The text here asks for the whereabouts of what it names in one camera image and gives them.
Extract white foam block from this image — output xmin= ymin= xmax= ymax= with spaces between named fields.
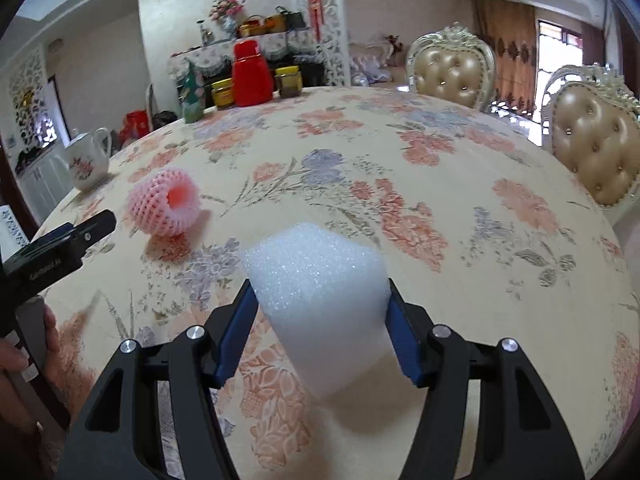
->
xmin=241 ymin=222 xmax=392 ymax=402

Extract dark brown curtain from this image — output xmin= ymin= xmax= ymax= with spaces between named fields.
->
xmin=582 ymin=24 xmax=609 ymax=67

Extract gold tufted dining chair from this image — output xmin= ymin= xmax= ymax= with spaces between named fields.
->
xmin=542 ymin=63 xmax=640 ymax=212
xmin=405 ymin=22 xmax=498 ymax=114

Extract person's left hand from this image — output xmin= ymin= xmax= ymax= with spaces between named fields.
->
xmin=0 ymin=305 xmax=60 ymax=478

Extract flower bouquet in vase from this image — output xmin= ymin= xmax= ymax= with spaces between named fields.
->
xmin=208 ymin=0 xmax=247 ymax=39

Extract dark upright piano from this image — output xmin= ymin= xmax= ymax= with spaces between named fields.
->
xmin=177 ymin=54 xmax=332 ymax=107

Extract pink foam fruit net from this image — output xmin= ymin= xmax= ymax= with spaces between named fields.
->
xmin=126 ymin=168 xmax=202 ymax=237

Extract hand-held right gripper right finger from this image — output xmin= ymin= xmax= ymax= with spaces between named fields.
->
xmin=386 ymin=279 xmax=586 ymax=480

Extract dark cloth pile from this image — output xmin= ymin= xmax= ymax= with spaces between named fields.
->
xmin=14 ymin=152 xmax=44 ymax=174

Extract white floral teapot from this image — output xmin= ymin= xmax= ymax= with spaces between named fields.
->
xmin=58 ymin=127 xmax=112 ymax=192

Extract white lattice wall panel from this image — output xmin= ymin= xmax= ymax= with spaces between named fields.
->
xmin=7 ymin=44 xmax=49 ymax=147

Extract floral tablecloth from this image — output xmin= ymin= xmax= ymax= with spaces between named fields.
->
xmin=37 ymin=85 xmax=640 ymax=480

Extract red bag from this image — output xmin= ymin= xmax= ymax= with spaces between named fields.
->
xmin=119 ymin=111 xmax=151 ymax=144

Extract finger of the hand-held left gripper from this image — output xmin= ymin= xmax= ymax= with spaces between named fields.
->
xmin=71 ymin=209 xmax=117 ymax=257
xmin=29 ymin=224 xmax=77 ymax=252

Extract low white cabinet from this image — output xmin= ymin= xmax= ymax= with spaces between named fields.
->
xmin=14 ymin=149 xmax=72 ymax=212

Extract white lace piano cover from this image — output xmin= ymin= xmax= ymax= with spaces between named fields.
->
xmin=168 ymin=29 xmax=327 ymax=79

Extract white carved sofa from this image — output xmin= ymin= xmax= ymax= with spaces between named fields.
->
xmin=348 ymin=37 xmax=409 ymax=87

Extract window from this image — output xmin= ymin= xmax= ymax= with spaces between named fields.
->
xmin=536 ymin=18 xmax=584 ymax=117

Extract white blue patterned board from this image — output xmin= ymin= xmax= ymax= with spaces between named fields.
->
xmin=0 ymin=204 xmax=27 ymax=249

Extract tall white lattice screen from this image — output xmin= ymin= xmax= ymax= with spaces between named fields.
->
xmin=291 ymin=0 xmax=350 ymax=89

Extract red thermos jug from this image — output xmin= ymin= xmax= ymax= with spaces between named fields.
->
xmin=231 ymin=39 xmax=275 ymax=108

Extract red black basket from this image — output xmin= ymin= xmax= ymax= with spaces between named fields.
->
xmin=237 ymin=15 xmax=266 ymax=38

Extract yellow-lidded glass jar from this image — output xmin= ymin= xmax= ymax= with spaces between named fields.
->
xmin=210 ymin=78 xmax=236 ymax=110
xmin=274 ymin=66 xmax=303 ymax=99

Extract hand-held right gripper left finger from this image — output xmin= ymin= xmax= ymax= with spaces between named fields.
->
xmin=55 ymin=279 xmax=259 ymax=480

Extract green floral bottle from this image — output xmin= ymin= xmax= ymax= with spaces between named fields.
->
xmin=182 ymin=59 xmax=206 ymax=125

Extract tan patterned curtain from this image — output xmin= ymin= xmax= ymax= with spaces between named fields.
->
xmin=471 ymin=0 xmax=539 ymax=122

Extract dark leather handbag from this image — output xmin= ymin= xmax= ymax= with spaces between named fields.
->
xmin=274 ymin=5 xmax=306 ymax=31

